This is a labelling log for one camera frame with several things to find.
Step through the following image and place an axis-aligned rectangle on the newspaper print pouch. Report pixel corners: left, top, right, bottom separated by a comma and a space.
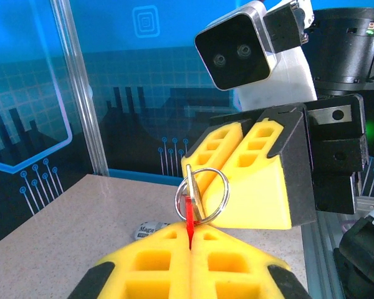
132, 219, 173, 241

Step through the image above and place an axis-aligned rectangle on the aluminium corner post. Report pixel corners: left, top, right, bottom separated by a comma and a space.
49, 0, 110, 178

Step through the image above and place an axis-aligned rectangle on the silver key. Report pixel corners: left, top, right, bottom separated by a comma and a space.
185, 163, 207, 222

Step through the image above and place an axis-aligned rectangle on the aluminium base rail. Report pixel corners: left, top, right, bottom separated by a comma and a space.
300, 194, 374, 299

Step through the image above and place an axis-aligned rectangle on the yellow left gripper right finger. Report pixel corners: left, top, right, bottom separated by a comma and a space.
191, 224, 315, 299

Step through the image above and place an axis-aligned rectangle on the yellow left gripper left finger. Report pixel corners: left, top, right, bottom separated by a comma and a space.
67, 222, 193, 299

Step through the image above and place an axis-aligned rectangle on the metal keyring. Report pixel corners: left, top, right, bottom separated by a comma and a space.
174, 167, 231, 226

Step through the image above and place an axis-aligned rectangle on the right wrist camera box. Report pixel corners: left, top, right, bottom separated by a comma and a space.
194, 0, 319, 112

